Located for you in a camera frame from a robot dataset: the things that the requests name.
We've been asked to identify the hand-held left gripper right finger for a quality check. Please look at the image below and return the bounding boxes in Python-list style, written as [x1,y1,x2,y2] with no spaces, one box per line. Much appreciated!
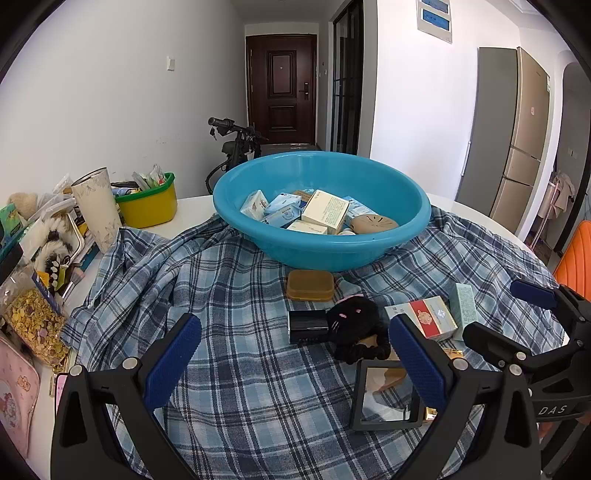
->
[389,315,541,480]

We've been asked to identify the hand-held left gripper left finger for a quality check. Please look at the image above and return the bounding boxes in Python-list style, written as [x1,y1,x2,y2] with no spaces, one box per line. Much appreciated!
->
[50,313,202,480]

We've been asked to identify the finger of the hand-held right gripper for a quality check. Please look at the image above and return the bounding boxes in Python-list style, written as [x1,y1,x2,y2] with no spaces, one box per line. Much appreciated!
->
[510,279,591,343]
[463,322,591,385]

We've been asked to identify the pale green box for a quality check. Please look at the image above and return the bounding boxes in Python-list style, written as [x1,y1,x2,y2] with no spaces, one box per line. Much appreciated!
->
[449,282,480,342]

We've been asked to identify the small black box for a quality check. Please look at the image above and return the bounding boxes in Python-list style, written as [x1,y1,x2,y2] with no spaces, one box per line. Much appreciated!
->
[287,310,331,344]

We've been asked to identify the blue plastic basin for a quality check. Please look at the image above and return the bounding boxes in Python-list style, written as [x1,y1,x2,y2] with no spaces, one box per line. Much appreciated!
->
[212,151,432,273]

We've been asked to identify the red and white box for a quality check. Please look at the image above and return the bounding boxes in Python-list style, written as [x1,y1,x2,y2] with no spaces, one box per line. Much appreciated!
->
[409,296,459,341]

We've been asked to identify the black framed mirror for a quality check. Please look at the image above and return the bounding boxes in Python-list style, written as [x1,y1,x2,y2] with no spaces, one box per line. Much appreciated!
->
[352,359,423,432]

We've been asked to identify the orange chair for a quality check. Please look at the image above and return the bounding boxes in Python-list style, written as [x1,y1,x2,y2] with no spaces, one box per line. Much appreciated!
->
[538,220,591,444]

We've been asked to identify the blue plaid shirt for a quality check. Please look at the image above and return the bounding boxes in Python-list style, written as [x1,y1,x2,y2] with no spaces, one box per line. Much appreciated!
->
[60,205,568,480]

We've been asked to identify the black cat plush scrunchie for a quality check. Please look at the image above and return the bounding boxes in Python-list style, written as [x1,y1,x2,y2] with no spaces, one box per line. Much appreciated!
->
[325,294,392,361]

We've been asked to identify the hanging clothes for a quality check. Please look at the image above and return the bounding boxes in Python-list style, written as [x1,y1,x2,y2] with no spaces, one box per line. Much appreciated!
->
[549,171,575,217]

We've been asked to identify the orange-brown soap box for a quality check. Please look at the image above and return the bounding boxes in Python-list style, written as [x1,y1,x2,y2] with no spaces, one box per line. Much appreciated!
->
[286,270,335,302]

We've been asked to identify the cereal bag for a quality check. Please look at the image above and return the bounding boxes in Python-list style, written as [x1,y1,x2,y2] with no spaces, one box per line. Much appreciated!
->
[0,272,70,367]

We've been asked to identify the brown round compact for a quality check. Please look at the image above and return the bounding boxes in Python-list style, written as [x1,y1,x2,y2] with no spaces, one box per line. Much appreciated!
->
[349,213,399,235]

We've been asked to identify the metal tray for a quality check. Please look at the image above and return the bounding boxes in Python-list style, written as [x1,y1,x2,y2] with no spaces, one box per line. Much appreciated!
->
[65,210,100,273]

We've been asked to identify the yellow and green bin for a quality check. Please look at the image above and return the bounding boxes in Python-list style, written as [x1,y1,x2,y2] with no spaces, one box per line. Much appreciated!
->
[113,172,178,228]

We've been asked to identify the gold and grey refrigerator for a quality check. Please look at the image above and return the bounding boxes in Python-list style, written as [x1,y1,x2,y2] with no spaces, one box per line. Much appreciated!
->
[455,46,552,234]

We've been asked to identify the black and white plush toy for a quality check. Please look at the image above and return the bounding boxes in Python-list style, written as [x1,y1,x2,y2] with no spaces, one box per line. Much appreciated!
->
[21,217,81,296]

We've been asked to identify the pink cartoon pouch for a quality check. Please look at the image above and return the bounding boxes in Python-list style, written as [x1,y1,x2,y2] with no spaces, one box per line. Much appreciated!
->
[0,332,41,457]

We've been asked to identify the white patterned tumbler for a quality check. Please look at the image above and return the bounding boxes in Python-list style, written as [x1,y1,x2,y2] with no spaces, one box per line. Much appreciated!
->
[71,167,123,254]

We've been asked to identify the blue patterned box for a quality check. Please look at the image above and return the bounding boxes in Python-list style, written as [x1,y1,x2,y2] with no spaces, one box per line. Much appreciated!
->
[261,208,303,229]

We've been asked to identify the small cream box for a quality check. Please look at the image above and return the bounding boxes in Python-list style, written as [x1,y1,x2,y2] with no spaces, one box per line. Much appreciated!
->
[286,220,328,235]

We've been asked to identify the packets in bin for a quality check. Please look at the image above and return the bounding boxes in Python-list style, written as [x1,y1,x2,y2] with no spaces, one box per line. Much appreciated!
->
[111,164,168,192]

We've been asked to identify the light blue box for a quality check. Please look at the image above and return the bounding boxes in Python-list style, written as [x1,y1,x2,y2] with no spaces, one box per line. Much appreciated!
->
[265,191,303,215]

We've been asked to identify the clear plastic snack bag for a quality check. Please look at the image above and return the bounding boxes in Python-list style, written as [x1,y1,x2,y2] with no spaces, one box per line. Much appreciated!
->
[39,174,77,217]

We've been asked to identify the beige plush toy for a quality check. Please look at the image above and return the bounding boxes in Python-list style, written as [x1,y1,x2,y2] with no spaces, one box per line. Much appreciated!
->
[7,191,38,220]

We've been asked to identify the black electric bike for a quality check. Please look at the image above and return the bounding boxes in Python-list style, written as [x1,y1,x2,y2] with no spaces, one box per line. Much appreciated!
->
[205,117,269,195]

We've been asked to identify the black framed sliding glass door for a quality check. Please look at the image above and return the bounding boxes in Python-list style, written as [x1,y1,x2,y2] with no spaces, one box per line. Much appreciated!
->
[330,0,365,157]

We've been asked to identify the dark brown entrance door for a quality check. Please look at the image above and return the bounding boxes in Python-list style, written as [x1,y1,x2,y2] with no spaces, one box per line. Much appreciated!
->
[246,34,318,146]

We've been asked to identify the white wall panel blue windows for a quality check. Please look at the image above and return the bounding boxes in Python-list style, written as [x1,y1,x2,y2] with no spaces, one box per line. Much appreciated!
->
[417,0,453,44]

